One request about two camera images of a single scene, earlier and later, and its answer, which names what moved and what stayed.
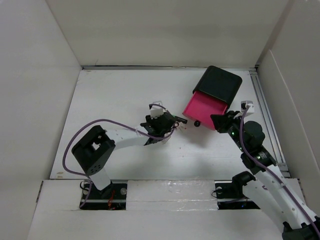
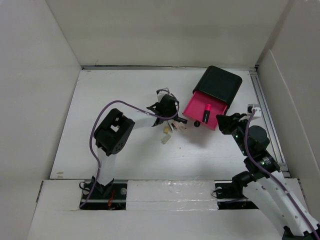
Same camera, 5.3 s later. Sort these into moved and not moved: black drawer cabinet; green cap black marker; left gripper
Moved: left gripper
Not moved: black drawer cabinet; green cap black marker
